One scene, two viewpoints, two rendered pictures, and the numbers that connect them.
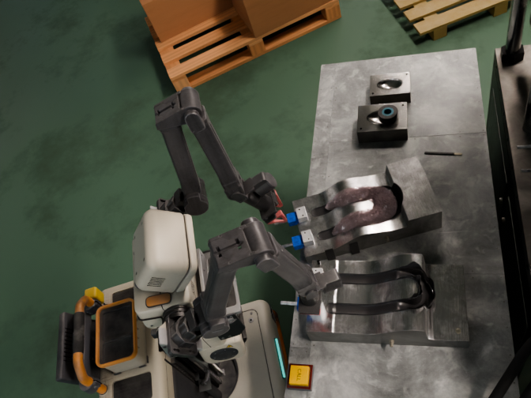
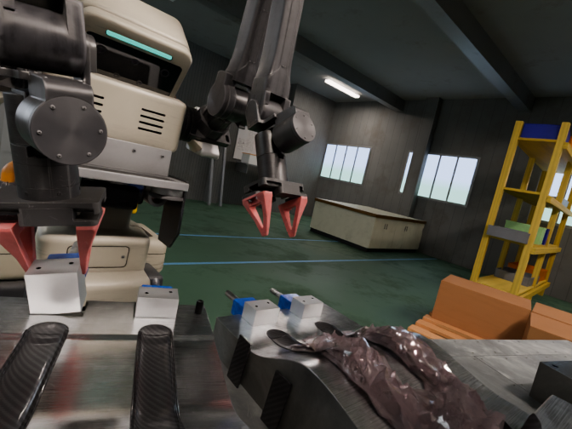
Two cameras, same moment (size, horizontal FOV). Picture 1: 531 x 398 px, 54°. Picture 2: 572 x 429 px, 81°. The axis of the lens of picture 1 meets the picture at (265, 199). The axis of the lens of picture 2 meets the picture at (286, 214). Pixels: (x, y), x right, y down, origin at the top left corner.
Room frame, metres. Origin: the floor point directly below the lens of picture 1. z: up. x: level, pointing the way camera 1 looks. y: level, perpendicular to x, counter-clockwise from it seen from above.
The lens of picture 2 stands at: (0.61, -0.43, 1.10)
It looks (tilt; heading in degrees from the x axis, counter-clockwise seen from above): 7 degrees down; 39
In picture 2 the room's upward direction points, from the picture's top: 12 degrees clockwise
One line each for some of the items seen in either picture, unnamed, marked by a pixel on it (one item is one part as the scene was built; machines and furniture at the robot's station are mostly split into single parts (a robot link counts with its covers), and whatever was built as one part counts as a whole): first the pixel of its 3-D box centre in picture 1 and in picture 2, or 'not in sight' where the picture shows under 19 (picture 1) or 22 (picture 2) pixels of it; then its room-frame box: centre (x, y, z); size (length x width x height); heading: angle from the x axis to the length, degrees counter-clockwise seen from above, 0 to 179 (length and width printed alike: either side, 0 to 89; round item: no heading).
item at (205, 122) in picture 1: (215, 151); (284, 18); (1.10, 0.08, 1.40); 0.11 x 0.06 x 0.43; 172
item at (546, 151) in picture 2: not in sight; (534, 220); (6.76, -0.10, 1.21); 2.66 x 0.71 x 2.43; 171
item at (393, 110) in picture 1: (388, 114); not in sight; (1.40, -0.60, 0.89); 0.08 x 0.08 x 0.04
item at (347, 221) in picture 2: not in sight; (367, 225); (7.52, 2.80, 0.37); 2.03 x 1.61 x 0.75; 171
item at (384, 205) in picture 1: (360, 205); (394, 363); (1.04, -0.31, 0.90); 0.26 x 0.18 x 0.08; 79
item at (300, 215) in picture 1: (290, 219); (289, 302); (1.15, -0.05, 0.85); 0.13 x 0.05 x 0.05; 79
